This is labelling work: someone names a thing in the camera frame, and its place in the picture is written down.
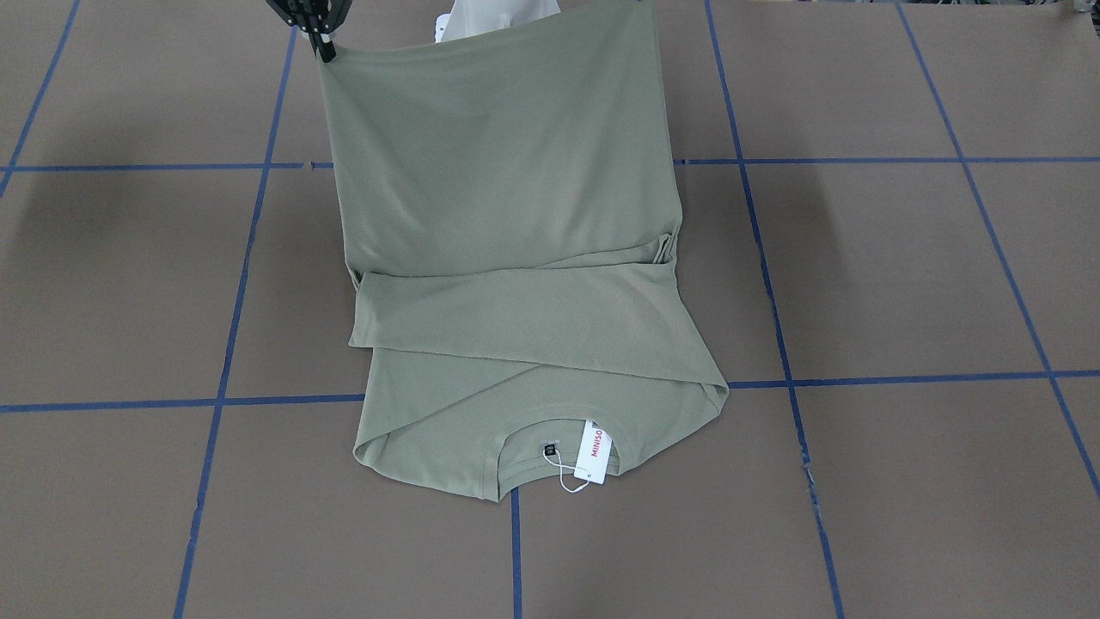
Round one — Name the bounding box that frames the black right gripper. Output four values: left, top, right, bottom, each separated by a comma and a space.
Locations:
267, 0, 353, 64

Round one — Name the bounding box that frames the olive green long-sleeve shirt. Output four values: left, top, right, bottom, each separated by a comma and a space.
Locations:
318, 1, 730, 502

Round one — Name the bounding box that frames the white red price tag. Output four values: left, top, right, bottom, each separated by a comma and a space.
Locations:
542, 420, 614, 494

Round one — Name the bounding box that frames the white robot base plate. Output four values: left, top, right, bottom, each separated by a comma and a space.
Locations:
435, 1, 561, 43

